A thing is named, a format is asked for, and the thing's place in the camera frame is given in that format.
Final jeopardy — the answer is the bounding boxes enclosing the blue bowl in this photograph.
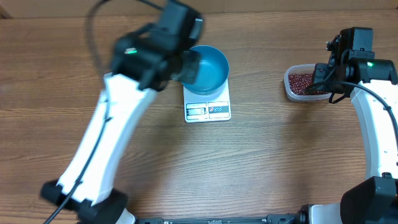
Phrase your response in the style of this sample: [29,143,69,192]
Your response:
[182,45,229,95]

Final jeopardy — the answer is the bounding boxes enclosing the red beans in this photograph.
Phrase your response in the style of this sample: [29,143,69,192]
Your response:
[288,73,326,95]

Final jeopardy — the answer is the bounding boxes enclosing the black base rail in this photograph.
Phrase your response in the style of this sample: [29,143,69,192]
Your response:
[136,212,309,224]

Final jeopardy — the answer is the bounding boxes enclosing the clear plastic container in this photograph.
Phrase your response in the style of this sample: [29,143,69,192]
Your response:
[284,64,331,102]

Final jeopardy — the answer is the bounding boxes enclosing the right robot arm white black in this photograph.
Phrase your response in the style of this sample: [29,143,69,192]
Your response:
[305,27,397,223]

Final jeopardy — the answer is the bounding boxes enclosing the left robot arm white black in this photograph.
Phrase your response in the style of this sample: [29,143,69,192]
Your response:
[40,1,203,223]

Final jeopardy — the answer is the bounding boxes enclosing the white kitchen scale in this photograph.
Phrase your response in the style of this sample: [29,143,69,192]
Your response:
[183,80,231,123]

